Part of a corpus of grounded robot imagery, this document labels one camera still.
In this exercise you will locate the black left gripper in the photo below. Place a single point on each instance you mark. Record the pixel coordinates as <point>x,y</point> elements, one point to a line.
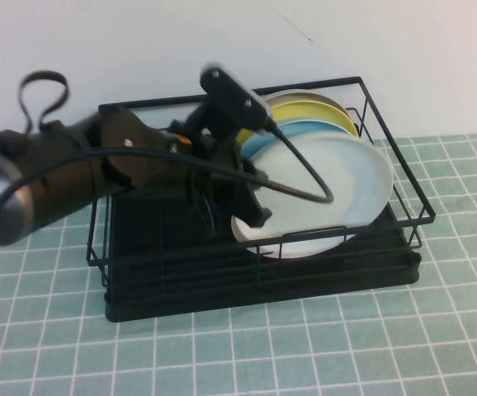
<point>218,156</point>

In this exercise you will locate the pale white round plate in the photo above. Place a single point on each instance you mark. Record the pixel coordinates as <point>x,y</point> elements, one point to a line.
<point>337,181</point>

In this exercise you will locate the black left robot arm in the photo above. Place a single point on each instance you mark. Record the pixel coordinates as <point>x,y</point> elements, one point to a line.
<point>57,165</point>

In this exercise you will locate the pink round plate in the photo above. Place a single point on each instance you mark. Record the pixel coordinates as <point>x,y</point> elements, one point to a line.
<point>304,249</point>

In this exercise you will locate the blue round plate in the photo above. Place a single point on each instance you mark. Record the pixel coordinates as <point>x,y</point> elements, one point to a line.
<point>304,127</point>

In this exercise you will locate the yellow round plate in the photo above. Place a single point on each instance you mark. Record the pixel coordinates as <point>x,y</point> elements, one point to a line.
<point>304,109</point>

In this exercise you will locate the olive grey round plate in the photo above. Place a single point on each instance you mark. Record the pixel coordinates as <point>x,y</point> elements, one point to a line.
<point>304,95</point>

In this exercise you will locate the black plastic drip tray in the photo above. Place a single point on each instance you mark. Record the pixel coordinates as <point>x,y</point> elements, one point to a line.
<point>263,293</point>

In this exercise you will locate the green checked tablecloth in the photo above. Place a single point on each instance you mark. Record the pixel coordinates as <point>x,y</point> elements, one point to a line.
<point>346,350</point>

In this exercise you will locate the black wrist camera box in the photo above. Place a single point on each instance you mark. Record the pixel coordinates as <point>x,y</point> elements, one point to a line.
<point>230,95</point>

